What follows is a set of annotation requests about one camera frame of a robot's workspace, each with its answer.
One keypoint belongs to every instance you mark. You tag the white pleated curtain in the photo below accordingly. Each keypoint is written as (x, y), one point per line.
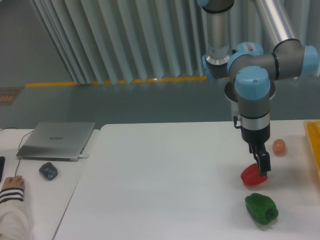
(115, 40)

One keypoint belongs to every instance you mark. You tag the striped sleeve forearm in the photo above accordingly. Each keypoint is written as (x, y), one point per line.
(14, 219)

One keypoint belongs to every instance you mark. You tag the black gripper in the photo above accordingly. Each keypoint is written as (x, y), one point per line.
(256, 140)

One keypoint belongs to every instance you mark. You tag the yellow plastic basket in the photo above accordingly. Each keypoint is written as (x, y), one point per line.
(312, 131)

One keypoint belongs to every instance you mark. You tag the black keyboard edge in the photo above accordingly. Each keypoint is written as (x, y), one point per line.
(2, 165)

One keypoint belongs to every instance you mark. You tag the red bell pepper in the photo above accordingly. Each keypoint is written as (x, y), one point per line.
(251, 176)

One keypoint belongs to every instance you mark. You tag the silver closed laptop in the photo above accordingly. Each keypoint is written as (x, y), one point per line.
(57, 141)

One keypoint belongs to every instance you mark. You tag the brown egg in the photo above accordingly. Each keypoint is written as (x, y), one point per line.
(279, 147)

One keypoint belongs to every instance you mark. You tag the person's hand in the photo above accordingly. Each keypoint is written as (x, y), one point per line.
(8, 185)

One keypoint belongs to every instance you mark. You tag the green bell pepper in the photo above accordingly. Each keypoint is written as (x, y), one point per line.
(261, 208)

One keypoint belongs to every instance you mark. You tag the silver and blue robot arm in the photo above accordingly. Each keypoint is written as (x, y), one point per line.
(252, 72)

